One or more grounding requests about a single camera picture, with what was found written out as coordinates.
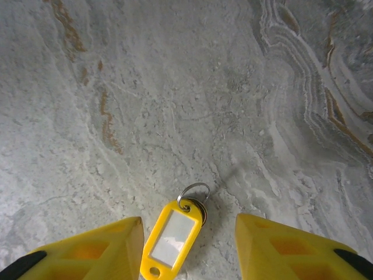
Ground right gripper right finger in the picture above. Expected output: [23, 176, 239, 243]
[235, 212, 373, 280]

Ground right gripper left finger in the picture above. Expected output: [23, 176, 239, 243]
[0, 215, 145, 280]

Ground yellow key tag with rings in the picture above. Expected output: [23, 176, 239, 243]
[139, 182, 211, 280]

